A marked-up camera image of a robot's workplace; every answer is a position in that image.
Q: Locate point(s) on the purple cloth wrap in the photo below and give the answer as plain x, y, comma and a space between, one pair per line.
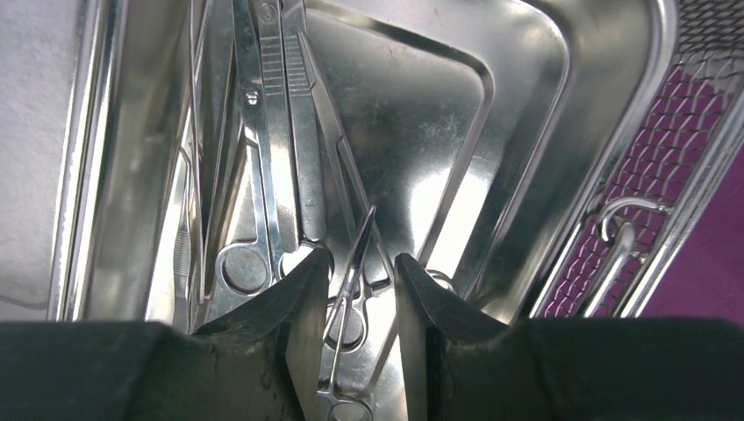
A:
662, 236

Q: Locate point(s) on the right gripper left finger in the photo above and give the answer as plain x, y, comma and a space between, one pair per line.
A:
257, 362

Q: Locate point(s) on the steel surgical scissors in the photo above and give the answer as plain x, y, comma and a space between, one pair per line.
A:
249, 266

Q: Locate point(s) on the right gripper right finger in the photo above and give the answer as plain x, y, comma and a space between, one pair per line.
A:
460, 364

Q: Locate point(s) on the steel surgical forceps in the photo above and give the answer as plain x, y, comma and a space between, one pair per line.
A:
351, 298

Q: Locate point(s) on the steel instrument tray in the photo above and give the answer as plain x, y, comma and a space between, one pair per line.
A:
482, 131

